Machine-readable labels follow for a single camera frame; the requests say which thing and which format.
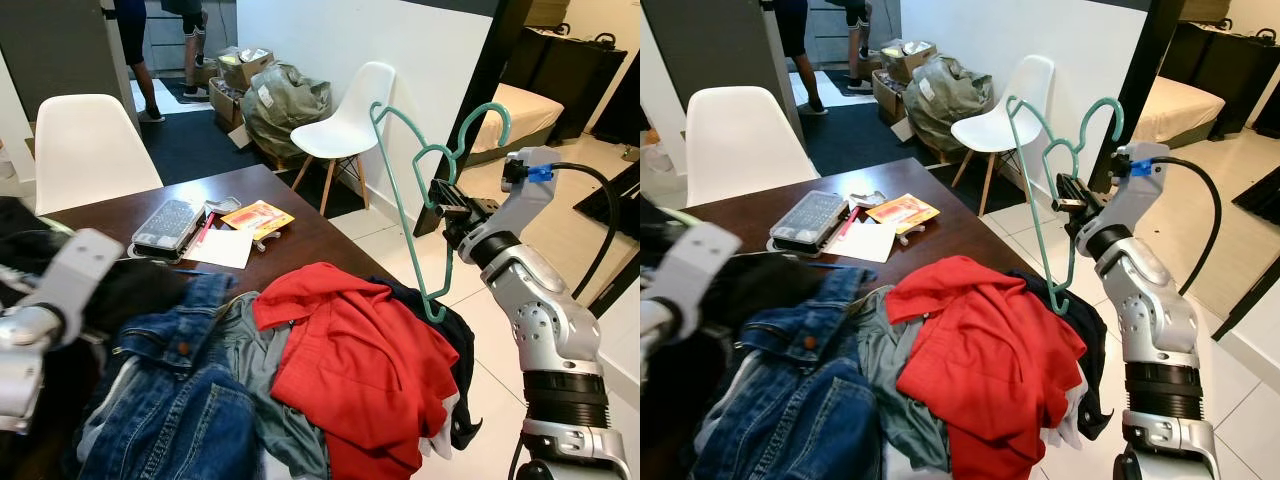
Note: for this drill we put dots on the teal plastic hanger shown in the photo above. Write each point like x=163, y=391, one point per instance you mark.
x=433, y=310
x=1057, y=308

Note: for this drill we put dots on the grey green garment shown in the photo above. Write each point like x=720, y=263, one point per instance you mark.
x=900, y=380
x=270, y=400

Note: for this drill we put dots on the clear plastic packet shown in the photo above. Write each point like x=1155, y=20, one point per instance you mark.
x=868, y=198
x=222, y=205

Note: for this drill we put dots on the red pen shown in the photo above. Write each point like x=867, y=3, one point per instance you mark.
x=850, y=222
x=205, y=230

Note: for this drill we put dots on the dark grey door panel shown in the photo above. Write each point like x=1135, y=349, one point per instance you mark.
x=60, y=50
x=710, y=45

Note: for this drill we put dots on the blue denim jacket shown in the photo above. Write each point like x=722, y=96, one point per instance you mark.
x=800, y=400
x=170, y=400

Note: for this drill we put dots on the person in dark blue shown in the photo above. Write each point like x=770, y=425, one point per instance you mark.
x=135, y=50
x=795, y=45

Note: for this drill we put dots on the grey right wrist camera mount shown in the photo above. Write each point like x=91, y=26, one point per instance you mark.
x=1135, y=190
x=530, y=200

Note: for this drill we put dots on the cream mattress bed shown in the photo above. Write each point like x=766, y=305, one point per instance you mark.
x=1180, y=105
x=515, y=115

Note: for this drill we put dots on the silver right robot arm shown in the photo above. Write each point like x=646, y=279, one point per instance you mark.
x=545, y=330
x=1150, y=320

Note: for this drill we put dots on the low cardboard box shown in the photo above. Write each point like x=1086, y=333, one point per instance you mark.
x=890, y=100
x=225, y=105

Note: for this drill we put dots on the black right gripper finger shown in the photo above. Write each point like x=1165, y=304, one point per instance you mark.
x=456, y=224
x=1074, y=185
x=450, y=194
x=1074, y=212

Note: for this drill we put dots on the black folding chair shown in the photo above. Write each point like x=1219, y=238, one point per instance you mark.
x=615, y=205
x=1260, y=195

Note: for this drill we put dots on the white plastic chair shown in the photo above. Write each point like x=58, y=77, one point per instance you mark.
x=90, y=150
x=745, y=145

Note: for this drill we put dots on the person in black shorts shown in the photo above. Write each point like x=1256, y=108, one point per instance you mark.
x=190, y=50
x=860, y=45

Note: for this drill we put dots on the black cabinet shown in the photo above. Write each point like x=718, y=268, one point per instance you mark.
x=1230, y=60
x=570, y=75

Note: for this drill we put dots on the white garment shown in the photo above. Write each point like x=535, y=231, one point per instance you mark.
x=1075, y=420
x=435, y=440

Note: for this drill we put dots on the dark navy garment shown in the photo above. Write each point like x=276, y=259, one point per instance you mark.
x=455, y=340
x=1090, y=340

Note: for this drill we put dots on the white paper sheet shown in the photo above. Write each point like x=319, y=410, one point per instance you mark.
x=865, y=242
x=222, y=250

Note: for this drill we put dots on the white chair wooden legs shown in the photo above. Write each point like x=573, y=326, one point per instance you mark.
x=350, y=115
x=1005, y=110

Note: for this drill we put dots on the open cardboard box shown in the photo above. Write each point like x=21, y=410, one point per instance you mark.
x=245, y=65
x=908, y=60

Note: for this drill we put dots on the clear plastic organiser box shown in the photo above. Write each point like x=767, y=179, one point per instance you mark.
x=168, y=228
x=810, y=220

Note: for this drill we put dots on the olive green sack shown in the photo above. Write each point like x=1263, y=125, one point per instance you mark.
x=945, y=95
x=285, y=105

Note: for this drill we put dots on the red garment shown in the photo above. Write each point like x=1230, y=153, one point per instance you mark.
x=990, y=350
x=360, y=360

